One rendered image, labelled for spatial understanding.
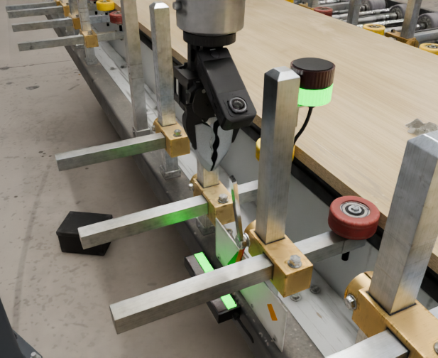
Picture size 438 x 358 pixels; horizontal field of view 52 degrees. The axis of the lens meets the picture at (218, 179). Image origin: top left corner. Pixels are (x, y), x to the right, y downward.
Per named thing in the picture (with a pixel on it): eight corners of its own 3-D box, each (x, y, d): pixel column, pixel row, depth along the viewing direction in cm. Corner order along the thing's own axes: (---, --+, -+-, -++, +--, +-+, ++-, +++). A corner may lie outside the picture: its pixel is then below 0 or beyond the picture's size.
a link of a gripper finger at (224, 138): (216, 153, 75) (218, 101, 70) (231, 170, 71) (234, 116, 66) (199, 156, 74) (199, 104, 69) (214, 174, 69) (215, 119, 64)
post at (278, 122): (259, 325, 83) (278, 74, 57) (250, 312, 86) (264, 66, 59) (275, 319, 84) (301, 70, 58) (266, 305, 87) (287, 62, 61)
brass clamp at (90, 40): (85, 48, 184) (83, 35, 181) (79, 40, 194) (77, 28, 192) (100, 46, 186) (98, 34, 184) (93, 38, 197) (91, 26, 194)
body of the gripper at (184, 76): (217, 96, 72) (219, 18, 65) (242, 118, 65) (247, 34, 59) (172, 104, 69) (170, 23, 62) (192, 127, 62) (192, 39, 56)
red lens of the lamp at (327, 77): (304, 91, 58) (307, 74, 57) (280, 76, 63) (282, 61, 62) (342, 84, 61) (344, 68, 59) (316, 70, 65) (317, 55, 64)
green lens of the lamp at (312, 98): (303, 109, 60) (304, 93, 59) (279, 93, 64) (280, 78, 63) (339, 101, 62) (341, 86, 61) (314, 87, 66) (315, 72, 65)
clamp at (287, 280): (283, 298, 69) (285, 275, 66) (242, 245, 79) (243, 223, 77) (313, 287, 71) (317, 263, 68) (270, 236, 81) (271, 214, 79)
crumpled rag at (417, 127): (403, 134, 97) (406, 124, 96) (404, 121, 103) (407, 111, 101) (448, 141, 95) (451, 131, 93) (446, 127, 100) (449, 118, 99)
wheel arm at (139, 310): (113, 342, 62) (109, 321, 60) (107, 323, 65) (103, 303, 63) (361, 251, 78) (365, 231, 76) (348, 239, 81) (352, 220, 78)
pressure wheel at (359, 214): (341, 280, 76) (351, 226, 69) (312, 251, 82) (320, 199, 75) (378, 266, 78) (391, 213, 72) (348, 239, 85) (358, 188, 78)
